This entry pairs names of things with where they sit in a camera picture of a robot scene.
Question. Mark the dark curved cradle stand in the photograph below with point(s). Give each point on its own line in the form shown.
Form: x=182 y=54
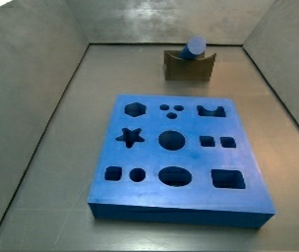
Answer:
x=187 y=70

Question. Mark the blue cylinder peg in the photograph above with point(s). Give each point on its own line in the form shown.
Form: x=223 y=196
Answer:
x=194 y=48

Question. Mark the blue shape sorter block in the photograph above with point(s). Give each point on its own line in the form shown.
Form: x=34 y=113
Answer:
x=176 y=164

